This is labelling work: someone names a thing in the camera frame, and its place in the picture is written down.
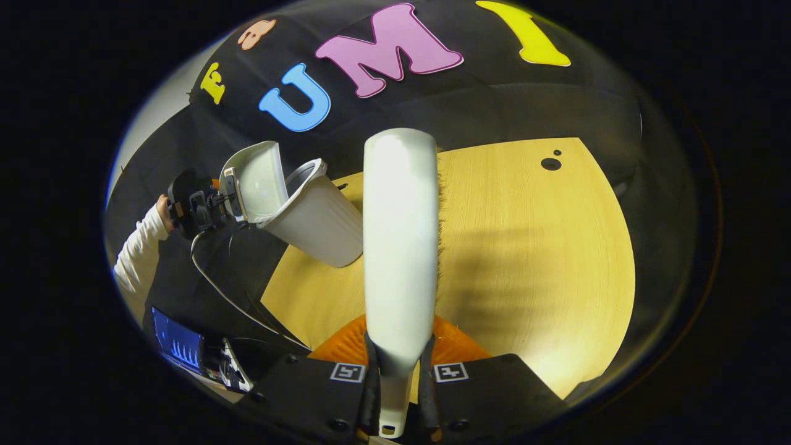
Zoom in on thin gripper cable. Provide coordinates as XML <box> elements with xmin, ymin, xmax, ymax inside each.
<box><xmin>190</xmin><ymin>226</ymin><xmax>313</xmax><ymax>352</ymax></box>

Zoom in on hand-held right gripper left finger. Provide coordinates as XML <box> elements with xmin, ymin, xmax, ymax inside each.
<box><xmin>246</xmin><ymin>313</ymin><xmax>380</xmax><ymax>441</ymax></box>

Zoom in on dark display screen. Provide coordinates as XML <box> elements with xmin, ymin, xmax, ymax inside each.
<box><xmin>151</xmin><ymin>307</ymin><xmax>205</xmax><ymax>371</ymax></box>

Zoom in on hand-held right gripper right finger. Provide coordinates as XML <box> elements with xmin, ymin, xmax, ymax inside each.
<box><xmin>418</xmin><ymin>314</ymin><xmax>567</xmax><ymax>436</ymax></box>

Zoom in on grey plastic dustpan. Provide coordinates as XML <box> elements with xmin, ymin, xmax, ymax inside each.
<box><xmin>219</xmin><ymin>141</ymin><xmax>290</xmax><ymax>224</ymax></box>

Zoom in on white ribbed garbage bin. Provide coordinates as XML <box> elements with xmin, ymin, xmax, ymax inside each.
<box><xmin>256</xmin><ymin>158</ymin><xmax>364</xmax><ymax>268</ymax></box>

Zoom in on wooden desktop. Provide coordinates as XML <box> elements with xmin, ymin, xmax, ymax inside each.
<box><xmin>260</xmin><ymin>137</ymin><xmax>637</xmax><ymax>399</ymax></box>

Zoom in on small grey broom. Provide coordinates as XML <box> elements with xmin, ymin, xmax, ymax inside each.
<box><xmin>363</xmin><ymin>128</ymin><xmax>447</xmax><ymax>439</ymax></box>

